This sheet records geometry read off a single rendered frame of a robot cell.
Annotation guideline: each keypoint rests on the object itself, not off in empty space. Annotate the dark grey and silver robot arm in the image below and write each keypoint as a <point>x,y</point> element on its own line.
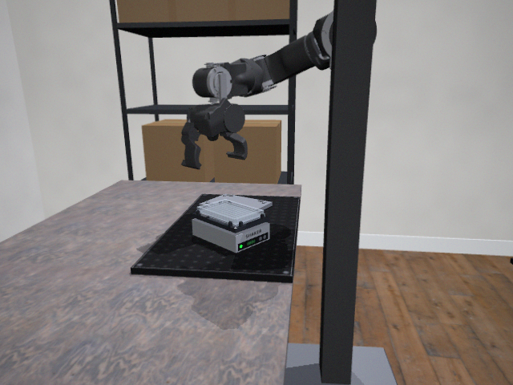
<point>292,59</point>

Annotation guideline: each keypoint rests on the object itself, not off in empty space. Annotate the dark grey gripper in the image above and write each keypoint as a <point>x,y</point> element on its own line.
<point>211,119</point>

